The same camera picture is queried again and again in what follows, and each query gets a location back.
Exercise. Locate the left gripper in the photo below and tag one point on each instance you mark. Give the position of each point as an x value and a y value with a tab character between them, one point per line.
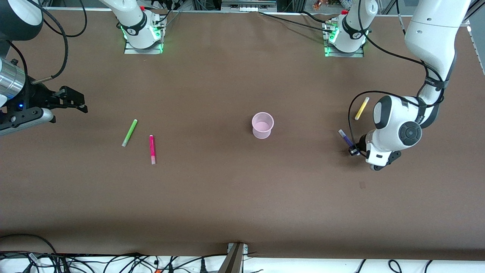
361	143

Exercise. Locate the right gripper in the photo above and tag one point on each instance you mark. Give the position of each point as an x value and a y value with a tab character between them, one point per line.
37	97

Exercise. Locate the purple pen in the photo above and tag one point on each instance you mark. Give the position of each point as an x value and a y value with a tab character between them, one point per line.
345	137

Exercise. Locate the pink pen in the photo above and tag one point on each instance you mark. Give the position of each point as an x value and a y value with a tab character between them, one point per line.
152	149

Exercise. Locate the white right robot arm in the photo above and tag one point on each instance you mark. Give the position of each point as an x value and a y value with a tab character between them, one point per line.
133	19

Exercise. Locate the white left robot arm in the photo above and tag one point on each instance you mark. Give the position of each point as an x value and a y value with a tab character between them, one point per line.
432	34

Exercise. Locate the pink pen holder cup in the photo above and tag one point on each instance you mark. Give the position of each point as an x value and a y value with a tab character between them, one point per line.
261	132

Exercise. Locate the yellow pen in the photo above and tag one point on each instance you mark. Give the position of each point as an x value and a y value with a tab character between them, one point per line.
362	108

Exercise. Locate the green pen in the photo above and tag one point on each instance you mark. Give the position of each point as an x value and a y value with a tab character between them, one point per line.
129	132

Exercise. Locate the white power strip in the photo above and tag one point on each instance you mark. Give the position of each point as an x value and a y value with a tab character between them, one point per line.
246	7

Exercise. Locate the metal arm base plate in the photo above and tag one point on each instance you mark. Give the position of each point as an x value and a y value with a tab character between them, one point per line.
144	51
346	55

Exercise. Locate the aluminium frame post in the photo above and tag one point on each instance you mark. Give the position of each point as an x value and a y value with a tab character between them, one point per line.
233	261

